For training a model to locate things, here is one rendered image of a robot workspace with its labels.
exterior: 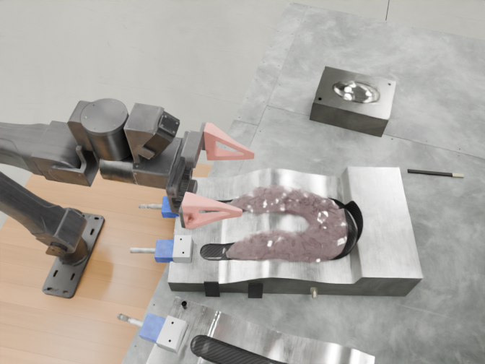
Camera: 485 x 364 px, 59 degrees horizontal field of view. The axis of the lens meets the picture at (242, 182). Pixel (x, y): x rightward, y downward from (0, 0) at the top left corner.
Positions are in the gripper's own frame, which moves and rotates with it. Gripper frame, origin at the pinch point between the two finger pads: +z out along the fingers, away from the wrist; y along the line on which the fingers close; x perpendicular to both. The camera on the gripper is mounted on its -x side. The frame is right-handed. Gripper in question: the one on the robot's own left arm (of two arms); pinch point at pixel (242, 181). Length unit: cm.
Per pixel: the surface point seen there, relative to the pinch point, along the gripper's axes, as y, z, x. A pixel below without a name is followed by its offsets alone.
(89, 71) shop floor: 136, -113, 122
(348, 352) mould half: -13.3, 21.1, 26.1
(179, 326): -14.1, -8.3, 28.3
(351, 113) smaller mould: 48, 21, 33
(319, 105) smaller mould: 49, 12, 33
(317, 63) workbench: 73, 10, 40
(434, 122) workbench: 55, 44, 39
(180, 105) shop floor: 121, -55, 121
